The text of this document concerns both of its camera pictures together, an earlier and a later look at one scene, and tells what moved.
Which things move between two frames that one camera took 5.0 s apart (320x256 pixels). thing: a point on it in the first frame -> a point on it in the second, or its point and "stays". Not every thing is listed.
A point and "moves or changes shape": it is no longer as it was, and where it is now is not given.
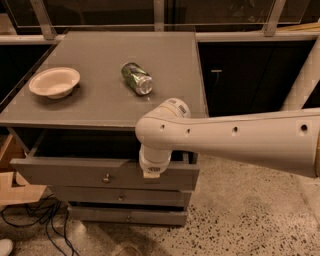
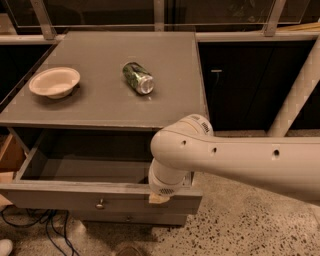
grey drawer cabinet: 72,125 stays
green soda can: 136,78 stays
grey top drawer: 94,157 moves or changes shape
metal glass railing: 213,21 stays
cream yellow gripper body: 152,165 -> 164,187
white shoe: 6,247 stays
